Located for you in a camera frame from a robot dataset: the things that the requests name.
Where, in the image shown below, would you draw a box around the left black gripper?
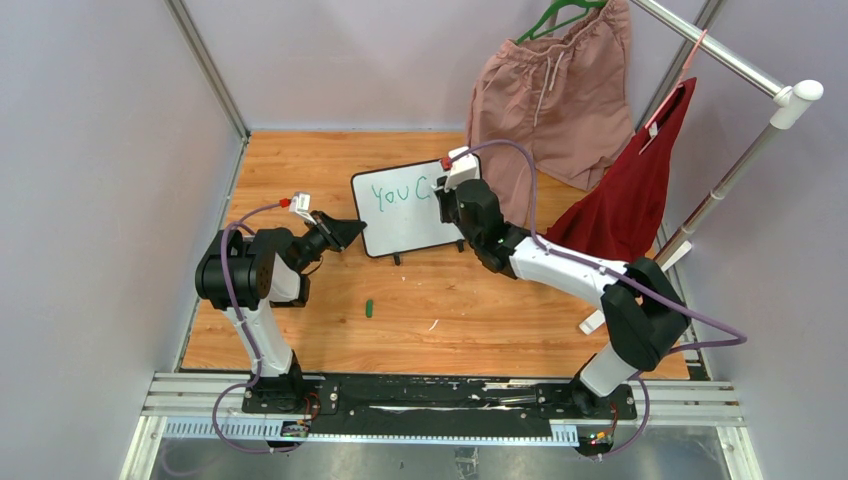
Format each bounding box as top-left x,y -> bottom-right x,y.
294,212 -> 365,273

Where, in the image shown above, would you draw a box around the small black-framed whiteboard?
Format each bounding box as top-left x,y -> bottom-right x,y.
351,159 -> 463,258

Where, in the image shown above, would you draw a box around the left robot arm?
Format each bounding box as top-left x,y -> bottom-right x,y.
195,211 -> 367,413

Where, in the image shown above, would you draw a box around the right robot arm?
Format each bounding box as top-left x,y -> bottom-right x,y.
434,177 -> 691,418

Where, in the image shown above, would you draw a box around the dark red garment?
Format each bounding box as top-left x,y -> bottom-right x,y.
543,78 -> 697,262

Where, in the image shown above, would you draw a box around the pink shorts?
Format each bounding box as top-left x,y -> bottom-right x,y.
466,1 -> 634,225

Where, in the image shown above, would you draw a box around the green clothes hanger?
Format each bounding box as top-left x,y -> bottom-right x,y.
514,0 -> 606,45

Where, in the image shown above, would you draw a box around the pink clothes hanger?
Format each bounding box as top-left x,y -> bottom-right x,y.
639,29 -> 708,154

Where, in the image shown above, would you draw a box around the metal clothes rack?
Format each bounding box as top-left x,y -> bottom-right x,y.
579,0 -> 825,336

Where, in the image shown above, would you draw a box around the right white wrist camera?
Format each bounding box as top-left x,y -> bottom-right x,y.
437,146 -> 481,191

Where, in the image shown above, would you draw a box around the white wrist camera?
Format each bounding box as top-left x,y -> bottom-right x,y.
278,191 -> 316,225
437,146 -> 481,191

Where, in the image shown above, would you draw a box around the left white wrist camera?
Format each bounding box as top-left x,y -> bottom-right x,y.
278,191 -> 316,225

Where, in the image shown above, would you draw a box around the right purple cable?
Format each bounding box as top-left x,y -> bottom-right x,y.
440,139 -> 749,458

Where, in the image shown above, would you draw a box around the purple cable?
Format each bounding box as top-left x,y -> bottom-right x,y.
440,139 -> 749,458
211,197 -> 313,455

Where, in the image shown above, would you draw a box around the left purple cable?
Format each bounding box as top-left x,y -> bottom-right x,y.
211,197 -> 313,455

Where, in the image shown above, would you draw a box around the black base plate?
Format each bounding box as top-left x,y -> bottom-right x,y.
250,373 -> 637,438

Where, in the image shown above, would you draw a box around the aluminium rail frame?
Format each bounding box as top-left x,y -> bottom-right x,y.
121,372 -> 763,479

